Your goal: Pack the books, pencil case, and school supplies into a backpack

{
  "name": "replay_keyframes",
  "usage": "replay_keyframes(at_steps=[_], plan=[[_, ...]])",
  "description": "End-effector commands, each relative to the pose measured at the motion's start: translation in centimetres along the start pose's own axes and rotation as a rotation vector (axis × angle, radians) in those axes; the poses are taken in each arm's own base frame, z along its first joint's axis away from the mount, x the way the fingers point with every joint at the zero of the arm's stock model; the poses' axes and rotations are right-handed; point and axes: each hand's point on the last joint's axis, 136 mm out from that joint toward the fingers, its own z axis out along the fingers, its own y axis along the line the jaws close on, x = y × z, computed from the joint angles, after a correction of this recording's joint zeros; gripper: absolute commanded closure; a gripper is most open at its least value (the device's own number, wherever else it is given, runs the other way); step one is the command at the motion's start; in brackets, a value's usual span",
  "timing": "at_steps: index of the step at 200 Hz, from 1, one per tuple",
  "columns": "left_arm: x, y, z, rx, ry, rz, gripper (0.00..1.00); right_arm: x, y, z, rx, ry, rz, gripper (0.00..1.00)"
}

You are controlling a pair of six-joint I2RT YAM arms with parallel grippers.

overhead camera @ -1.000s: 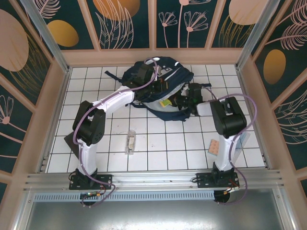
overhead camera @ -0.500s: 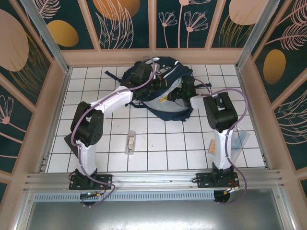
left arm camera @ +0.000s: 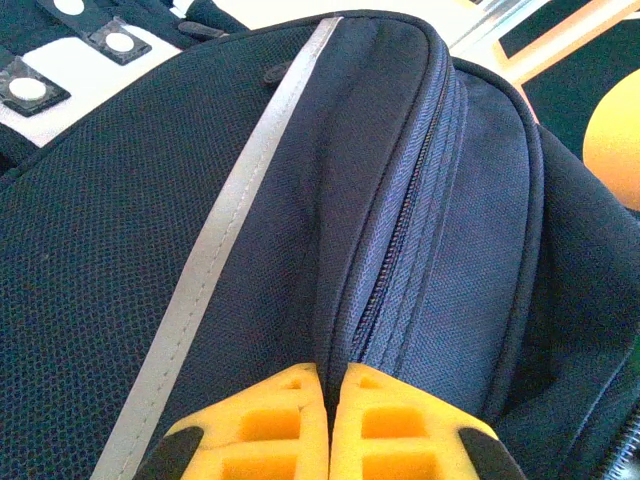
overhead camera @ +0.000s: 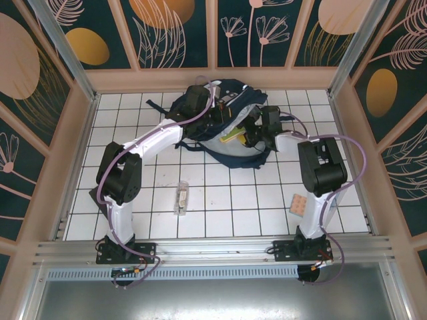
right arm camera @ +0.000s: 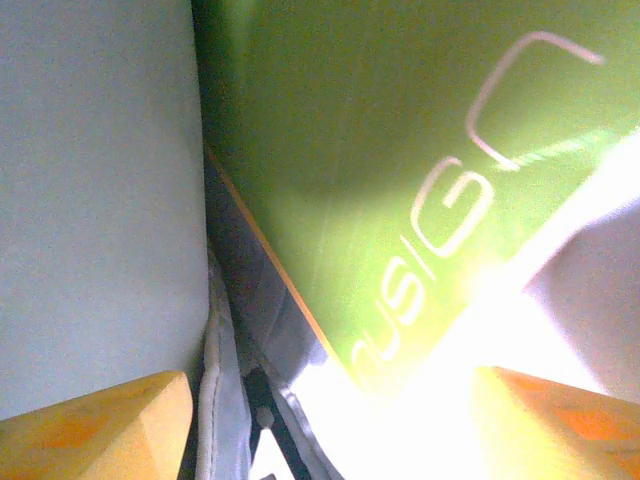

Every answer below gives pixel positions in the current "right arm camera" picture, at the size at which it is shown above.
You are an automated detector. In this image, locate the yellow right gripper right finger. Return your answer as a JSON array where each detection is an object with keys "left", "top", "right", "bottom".
[{"left": 472, "top": 365, "right": 640, "bottom": 480}]

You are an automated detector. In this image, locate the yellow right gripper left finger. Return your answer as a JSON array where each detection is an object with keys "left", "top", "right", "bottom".
[{"left": 0, "top": 370, "right": 195, "bottom": 480}]

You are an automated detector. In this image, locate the navy blue school backpack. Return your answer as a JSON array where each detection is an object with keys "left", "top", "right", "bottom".
[{"left": 0, "top": 0, "right": 640, "bottom": 480}]

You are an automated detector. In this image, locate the green design book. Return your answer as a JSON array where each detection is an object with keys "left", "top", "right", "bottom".
[{"left": 192, "top": 0, "right": 640, "bottom": 401}]

